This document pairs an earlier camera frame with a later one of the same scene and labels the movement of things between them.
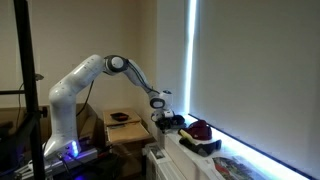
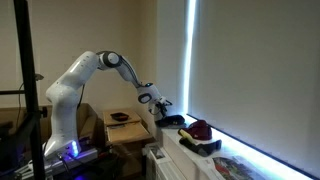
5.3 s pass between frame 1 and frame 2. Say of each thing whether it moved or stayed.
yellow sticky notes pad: stayed
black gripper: moved
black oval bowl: stayed
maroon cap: stayed
